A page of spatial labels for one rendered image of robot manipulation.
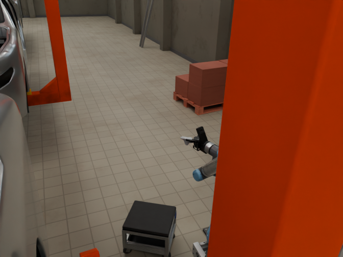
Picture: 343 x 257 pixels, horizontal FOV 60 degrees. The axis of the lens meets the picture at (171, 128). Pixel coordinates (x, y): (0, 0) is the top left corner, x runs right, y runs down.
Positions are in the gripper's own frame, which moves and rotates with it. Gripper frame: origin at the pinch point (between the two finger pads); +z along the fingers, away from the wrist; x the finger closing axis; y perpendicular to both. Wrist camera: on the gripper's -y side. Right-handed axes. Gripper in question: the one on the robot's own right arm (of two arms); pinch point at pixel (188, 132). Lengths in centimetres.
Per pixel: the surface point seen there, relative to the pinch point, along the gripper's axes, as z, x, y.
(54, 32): 285, 6, -28
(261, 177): -120, -79, -81
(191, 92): 256, 206, 119
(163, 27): 691, 453, 108
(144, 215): 32, -30, 86
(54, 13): 284, 12, -51
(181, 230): 25, 3, 125
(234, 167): -115, -78, -79
